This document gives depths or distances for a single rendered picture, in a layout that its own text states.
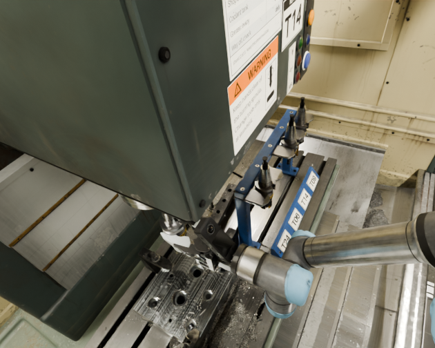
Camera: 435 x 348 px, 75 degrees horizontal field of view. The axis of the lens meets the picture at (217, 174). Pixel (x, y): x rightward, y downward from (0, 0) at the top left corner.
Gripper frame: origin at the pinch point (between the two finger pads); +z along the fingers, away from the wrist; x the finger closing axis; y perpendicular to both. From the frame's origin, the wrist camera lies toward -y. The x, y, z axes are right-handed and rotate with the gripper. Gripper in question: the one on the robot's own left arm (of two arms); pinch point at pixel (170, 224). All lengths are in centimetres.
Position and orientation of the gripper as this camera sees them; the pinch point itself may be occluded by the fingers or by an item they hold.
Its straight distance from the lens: 74.5
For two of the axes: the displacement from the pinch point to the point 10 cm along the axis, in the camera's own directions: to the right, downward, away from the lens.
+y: 1.2, 6.9, 7.1
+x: 4.9, -6.6, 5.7
